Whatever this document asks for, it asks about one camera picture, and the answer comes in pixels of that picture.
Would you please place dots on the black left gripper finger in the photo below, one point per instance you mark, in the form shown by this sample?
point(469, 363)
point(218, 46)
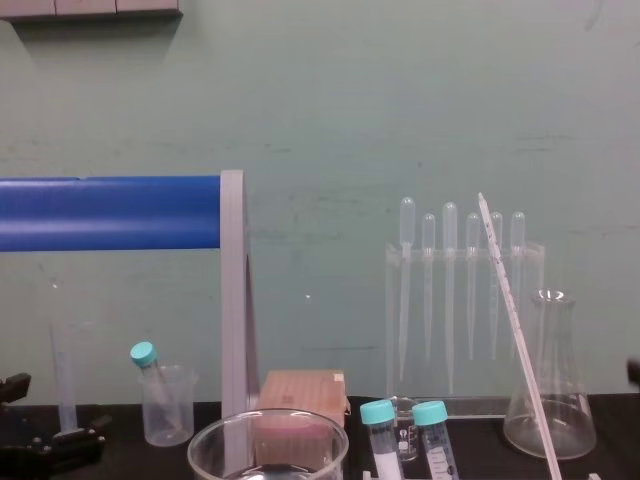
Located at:
point(75, 437)
point(15, 389)

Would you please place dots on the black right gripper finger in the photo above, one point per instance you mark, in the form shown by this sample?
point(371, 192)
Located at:
point(634, 372)

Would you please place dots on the clear plastic beaker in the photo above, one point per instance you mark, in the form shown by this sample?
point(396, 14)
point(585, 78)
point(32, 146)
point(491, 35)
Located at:
point(172, 400)

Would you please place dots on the teal capped centrifuge tube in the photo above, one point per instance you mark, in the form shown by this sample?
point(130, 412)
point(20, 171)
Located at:
point(430, 414)
point(143, 354)
point(378, 414)

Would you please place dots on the long glass thermometer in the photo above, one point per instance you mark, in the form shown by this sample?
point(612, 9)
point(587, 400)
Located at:
point(522, 350)

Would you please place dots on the large glass beaker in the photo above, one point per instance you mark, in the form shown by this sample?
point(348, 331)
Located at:
point(215, 450)

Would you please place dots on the clear acrylic pipette rack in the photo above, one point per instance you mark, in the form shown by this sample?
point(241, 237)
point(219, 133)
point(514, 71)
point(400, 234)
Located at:
point(530, 260)

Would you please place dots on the white test tube rack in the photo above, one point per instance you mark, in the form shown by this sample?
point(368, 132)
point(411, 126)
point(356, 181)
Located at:
point(366, 475)

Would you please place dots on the clear plastic graduated cylinder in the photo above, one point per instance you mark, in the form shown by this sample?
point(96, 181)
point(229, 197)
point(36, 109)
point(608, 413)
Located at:
point(66, 385)

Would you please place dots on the glass conical flask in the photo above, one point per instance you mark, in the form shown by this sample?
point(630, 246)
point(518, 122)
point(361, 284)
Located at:
point(570, 400)

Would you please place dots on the clear plastic transfer pipette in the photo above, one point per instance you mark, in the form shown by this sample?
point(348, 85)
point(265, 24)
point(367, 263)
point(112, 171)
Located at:
point(518, 230)
point(407, 215)

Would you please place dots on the blue foam roll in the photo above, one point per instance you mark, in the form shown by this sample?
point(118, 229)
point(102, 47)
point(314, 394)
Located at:
point(110, 215)

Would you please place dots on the grey upright stand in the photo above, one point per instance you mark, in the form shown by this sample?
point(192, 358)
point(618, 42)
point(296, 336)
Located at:
point(234, 300)

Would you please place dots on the brown cardboard box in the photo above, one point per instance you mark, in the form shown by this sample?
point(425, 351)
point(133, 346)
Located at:
point(305, 395)

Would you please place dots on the white wall fixture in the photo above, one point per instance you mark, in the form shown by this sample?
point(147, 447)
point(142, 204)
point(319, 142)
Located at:
point(90, 7)

